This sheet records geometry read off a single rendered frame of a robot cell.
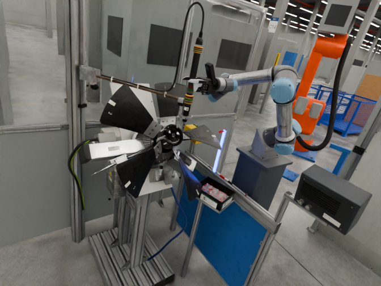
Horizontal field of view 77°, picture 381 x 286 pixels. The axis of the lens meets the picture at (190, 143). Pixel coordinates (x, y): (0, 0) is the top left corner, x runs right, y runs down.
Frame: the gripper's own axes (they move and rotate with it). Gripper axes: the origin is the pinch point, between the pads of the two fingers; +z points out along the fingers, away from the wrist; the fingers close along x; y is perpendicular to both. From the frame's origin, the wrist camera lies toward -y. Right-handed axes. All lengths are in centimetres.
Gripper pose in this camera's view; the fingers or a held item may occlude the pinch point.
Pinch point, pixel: (187, 79)
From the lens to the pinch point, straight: 124.1
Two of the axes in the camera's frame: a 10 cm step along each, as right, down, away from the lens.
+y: -1.9, 8.9, 4.1
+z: -7.9, 1.1, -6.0
